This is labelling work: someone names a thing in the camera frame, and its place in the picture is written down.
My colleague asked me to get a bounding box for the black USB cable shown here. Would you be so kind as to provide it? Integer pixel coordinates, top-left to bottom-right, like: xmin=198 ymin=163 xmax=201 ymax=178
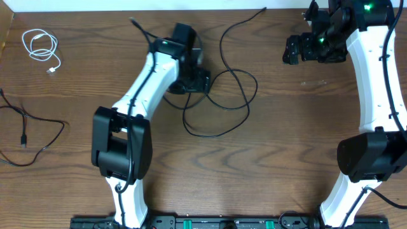
xmin=0 ymin=88 xmax=66 ymax=167

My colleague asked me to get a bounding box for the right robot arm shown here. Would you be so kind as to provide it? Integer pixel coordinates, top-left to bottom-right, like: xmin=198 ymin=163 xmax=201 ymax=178
xmin=282 ymin=0 xmax=406 ymax=228

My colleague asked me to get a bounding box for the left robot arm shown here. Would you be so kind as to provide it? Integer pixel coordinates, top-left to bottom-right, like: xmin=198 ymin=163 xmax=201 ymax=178
xmin=91 ymin=23 xmax=210 ymax=228

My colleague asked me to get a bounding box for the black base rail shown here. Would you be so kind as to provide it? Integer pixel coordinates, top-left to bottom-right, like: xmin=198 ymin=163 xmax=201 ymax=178
xmin=69 ymin=214 xmax=390 ymax=229

